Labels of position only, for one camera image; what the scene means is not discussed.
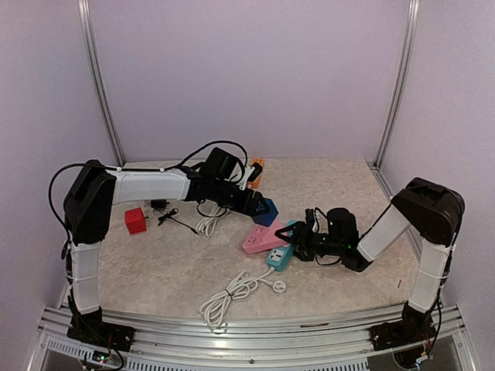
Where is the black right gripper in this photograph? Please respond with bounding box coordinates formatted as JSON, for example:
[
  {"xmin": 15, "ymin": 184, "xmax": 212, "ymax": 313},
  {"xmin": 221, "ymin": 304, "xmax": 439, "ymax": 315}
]
[{"xmin": 276, "ymin": 221, "xmax": 345, "ymax": 260}]

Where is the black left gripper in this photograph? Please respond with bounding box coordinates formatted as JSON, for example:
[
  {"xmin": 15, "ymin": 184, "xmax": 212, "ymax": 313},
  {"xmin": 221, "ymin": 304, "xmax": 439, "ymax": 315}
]
[{"xmin": 211, "ymin": 179, "xmax": 271, "ymax": 217}]

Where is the blue cube adapter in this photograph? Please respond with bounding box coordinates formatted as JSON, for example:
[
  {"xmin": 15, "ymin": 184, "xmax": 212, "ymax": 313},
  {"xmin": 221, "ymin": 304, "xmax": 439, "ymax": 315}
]
[{"xmin": 254, "ymin": 199, "xmax": 278, "ymax": 227}]

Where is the orange power strip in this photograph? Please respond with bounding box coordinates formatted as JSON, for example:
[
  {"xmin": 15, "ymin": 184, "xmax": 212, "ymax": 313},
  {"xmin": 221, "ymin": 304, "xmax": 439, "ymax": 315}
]
[{"xmin": 247, "ymin": 158, "xmax": 265, "ymax": 189}]

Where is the teal power strip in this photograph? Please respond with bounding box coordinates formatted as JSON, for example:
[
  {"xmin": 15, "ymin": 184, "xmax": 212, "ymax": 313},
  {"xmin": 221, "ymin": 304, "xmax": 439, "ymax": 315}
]
[{"xmin": 265, "ymin": 244, "xmax": 294, "ymax": 272}]

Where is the pink power strip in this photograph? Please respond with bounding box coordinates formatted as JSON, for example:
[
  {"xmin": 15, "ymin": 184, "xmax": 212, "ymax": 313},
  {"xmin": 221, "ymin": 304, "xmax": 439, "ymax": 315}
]
[{"xmin": 242, "ymin": 218, "xmax": 288, "ymax": 254}]

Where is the black thin adapter cable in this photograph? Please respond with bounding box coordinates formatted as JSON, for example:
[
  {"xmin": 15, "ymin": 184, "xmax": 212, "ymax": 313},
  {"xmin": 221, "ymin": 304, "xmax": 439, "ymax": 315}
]
[{"xmin": 154, "ymin": 207, "xmax": 200, "ymax": 237}]

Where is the red cube adapter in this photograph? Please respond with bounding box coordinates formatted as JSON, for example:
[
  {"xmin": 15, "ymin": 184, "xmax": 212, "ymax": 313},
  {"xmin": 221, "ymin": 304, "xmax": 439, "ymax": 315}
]
[{"xmin": 124, "ymin": 207, "xmax": 149, "ymax": 235}]

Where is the black plug adapter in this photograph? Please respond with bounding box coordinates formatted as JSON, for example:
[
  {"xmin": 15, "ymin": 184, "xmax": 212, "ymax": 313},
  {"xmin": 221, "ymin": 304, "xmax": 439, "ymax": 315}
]
[{"xmin": 150, "ymin": 199, "xmax": 169, "ymax": 210}]

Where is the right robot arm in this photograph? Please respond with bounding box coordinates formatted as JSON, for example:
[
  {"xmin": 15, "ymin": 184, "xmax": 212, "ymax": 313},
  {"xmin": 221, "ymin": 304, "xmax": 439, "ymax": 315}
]
[{"xmin": 275, "ymin": 178, "xmax": 466, "ymax": 343}]

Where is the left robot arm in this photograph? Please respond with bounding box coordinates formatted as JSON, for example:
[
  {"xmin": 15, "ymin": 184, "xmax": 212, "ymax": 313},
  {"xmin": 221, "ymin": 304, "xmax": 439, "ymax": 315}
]
[{"xmin": 62, "ymin": 147, "xmax": 278, "ymax": 344}]

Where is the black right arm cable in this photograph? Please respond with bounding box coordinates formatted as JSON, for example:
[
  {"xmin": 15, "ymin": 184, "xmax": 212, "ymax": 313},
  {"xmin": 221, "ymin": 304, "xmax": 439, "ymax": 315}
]
[{"xmin": 315, "ymin": 208, "xmax": 333, "ymax": 233}]

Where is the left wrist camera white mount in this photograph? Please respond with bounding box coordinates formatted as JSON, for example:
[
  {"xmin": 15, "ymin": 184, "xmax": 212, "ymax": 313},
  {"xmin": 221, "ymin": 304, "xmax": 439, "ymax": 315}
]
[{"xmin": 237, "ymin": 165, "xmax": 254, "ymax": 190}]

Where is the white power strip cord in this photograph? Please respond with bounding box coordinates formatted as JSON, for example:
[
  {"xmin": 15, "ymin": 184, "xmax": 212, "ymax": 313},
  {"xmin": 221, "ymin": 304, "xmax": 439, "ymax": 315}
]
[{"xmin": 195, "ymin": 203, "xmax": 229, "ymax": 238}]

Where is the white coiled cord at back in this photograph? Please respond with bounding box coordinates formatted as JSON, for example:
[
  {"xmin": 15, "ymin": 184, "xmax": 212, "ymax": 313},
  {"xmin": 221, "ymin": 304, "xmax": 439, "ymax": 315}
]
[{"xmin": 199, "ymin": 268, "xmax": 288, "ymax": 329}]

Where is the aluminium front rail frame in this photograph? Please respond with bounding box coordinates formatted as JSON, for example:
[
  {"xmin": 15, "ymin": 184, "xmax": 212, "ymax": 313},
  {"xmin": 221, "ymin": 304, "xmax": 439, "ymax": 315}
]
[{"xmin": 21, "ymin": 305, "xmax": 481, "ymax": 370}]

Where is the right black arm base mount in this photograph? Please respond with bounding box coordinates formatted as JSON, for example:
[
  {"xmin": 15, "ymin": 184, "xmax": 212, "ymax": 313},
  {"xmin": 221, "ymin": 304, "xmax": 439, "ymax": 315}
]
[{"xmin": 369, "ymin": 302, "xmax": 436, "ymax": 351}]

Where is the right aluminium corner post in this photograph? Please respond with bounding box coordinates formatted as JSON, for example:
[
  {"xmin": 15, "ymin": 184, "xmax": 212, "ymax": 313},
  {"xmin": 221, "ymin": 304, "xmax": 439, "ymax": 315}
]
[{"xmin": 373, "ymin": 0, "xmax": 421, "ymax": 172}]

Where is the aluminium corner post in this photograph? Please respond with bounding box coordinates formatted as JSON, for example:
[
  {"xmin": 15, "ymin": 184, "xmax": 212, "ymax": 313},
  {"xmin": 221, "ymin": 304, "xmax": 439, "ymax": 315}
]
[
  {"xmin": 373, "ymin": 0, "xmax": 421, "ymax": 172},
  {"xmin": 77, "ymin": 0, "xmax": 126, "ymax": 166}
]

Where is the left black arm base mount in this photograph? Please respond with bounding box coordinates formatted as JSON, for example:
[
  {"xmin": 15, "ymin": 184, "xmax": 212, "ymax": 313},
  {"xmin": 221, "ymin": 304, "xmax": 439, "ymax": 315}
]
[{"xmin": 67, "ymin": 306, "xmax": 135, "ymax": 352}]

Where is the left aluminium corner post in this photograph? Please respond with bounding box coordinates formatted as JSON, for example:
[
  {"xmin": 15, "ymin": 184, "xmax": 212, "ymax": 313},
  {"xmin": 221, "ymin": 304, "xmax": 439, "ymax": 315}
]
[{"xmin": 77, "ymin": 0, "xmax": 126, "ymax": 166}]

